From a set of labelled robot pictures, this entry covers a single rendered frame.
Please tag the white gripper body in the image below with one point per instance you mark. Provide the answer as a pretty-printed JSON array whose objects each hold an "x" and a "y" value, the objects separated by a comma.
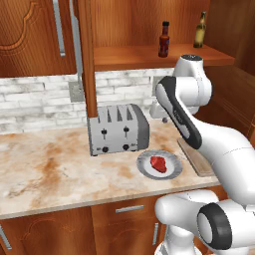
[{"x": 156, "y": 111}]

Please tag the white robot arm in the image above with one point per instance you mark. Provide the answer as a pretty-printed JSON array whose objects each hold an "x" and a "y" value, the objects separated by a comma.
[{"x": 232, "y": 159}]

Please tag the red raw steak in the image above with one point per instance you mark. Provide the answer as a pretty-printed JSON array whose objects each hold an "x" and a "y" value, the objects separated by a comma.
[{"x": 158, "y": 164}]

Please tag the grey round plate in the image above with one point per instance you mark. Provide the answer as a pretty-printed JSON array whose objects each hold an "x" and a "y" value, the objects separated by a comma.
[{"x": 144, "y": 164}]

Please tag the wooden cutting board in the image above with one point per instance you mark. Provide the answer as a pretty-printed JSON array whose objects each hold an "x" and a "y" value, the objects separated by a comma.
[{"x": 196, "y": 159}]

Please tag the red condiment bottle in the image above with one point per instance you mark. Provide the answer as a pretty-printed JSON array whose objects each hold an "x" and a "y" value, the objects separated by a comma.
[{"x": 163, "y": 40}]

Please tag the yellow-green glass bottle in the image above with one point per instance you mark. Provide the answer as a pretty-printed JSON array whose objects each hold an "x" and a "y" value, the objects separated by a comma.
[{"x": 200, "y": 33}]

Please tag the wooden base cabinet door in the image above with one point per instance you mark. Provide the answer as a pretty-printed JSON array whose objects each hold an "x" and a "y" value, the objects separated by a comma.
[
  {"x": 126, "y": 239},
  {"x": 50, "y": 235}
]

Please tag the silver four-slot toaster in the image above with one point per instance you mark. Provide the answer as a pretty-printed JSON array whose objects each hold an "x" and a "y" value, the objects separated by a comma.
[{"x": 116, "y": 136}]

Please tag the wooden drawer front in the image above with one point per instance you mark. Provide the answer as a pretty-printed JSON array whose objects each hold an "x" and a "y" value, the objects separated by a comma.
[{"x": 109, "y": 209}]

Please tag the grey wall outlet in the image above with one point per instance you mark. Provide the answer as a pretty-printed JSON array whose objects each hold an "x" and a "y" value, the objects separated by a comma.
[
  {"x": 155, "y": 84},
  {"x": 76, "y": 91}
]

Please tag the open wooden wall cabinet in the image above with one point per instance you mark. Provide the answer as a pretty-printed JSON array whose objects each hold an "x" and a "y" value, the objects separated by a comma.
[{"x": 132, "y": 56}]

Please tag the open wooden wall cabinet door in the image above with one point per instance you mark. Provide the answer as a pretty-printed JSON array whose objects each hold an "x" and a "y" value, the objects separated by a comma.
[
  {"x": 88, "y": 56},
  {"x": 232, "y": 40}
]

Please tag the closed wooden wall cabinet door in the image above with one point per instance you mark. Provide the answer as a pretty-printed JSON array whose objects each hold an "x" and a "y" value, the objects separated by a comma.
[{"x": 30, "y": 36}]

